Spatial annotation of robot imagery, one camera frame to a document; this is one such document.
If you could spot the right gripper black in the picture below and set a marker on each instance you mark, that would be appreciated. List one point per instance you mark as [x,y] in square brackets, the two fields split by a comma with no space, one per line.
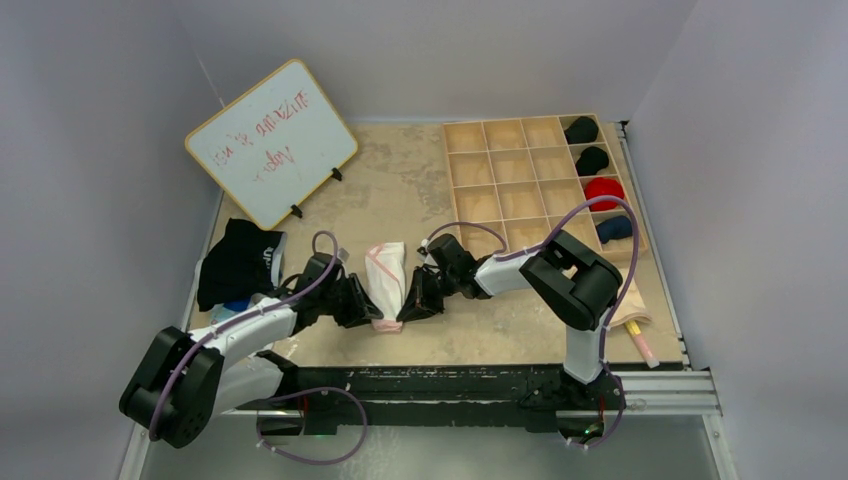
[421,302]

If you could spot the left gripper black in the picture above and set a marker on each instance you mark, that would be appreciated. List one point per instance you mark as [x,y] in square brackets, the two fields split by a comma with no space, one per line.
[360,309]

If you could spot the white underwear pink trim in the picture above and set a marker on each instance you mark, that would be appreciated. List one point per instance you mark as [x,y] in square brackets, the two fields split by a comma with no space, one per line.
[385,271]

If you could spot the white whiteboard yellow frame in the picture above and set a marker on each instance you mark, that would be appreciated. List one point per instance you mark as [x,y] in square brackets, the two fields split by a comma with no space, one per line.
[273,146]

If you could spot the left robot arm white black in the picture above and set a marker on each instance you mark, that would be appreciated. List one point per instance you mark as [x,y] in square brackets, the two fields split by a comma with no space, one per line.
[185,379]

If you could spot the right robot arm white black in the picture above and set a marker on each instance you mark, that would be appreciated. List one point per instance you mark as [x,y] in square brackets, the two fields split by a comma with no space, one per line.
[578,285]

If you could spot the black underwear white waistband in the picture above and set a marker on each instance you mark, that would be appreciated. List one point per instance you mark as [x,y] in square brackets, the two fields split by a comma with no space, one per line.
[246,261]

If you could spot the white blue patterned underwear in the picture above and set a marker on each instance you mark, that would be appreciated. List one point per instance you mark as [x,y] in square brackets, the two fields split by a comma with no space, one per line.
[224,311]

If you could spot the navy blue rolled underwear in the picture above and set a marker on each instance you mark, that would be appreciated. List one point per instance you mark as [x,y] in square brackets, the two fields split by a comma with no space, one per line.
[614,228]

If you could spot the red rolled underwear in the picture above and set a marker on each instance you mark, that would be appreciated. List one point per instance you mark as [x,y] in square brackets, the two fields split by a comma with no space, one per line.
[604,186]

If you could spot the cream beige underwear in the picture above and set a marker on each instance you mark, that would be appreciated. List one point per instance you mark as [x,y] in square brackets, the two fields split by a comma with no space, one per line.
[632,308]

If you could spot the black rolled underwear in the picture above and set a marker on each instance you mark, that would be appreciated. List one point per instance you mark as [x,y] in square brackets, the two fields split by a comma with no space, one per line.
[591,161]
[582,130]

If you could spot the black rolled underwear back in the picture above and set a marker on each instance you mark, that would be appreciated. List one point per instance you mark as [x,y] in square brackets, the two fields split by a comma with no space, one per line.
[582,130]

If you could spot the wooden compartment organizer tray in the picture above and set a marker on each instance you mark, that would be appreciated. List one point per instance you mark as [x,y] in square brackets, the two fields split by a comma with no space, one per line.
[513,179]

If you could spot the pink yellow marker pen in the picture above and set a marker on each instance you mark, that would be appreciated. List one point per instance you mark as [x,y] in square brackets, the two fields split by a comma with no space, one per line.
[641,344]

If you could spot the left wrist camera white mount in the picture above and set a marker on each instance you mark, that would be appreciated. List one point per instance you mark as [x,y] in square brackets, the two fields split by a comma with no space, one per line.
[342,255]

